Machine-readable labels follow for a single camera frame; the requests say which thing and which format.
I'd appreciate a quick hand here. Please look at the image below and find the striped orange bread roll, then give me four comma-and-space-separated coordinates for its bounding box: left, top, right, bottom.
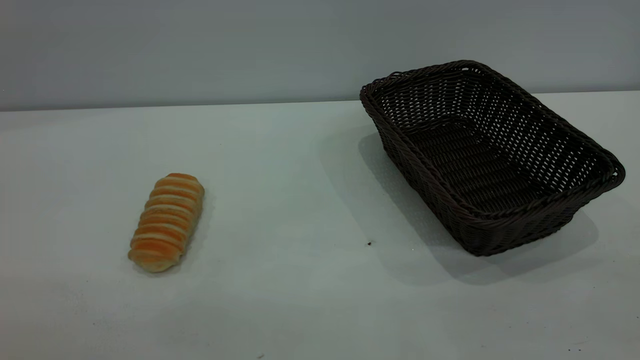
127, 172, 205, 274

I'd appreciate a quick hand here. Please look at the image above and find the black woven wicker basket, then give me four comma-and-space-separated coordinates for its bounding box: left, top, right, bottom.
359, 60, 626, 257

